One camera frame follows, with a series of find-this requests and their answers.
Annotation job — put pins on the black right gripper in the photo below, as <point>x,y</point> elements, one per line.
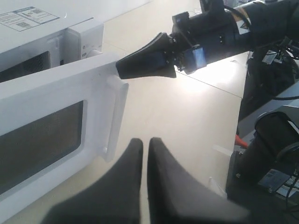
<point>200,40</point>

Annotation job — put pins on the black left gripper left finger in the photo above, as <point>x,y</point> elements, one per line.
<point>113,199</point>

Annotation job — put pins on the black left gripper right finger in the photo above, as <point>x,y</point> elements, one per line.
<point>176,197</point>

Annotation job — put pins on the white microwave door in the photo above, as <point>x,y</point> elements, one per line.
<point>55,122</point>

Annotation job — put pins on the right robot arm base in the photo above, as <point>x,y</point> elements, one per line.
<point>268,159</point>

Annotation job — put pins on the white microwave oven body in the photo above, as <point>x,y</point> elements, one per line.
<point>66,40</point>

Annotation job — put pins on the upper white control knob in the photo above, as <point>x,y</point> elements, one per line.
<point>94,52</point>

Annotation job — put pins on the warning label sticker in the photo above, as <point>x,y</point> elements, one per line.
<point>26,18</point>

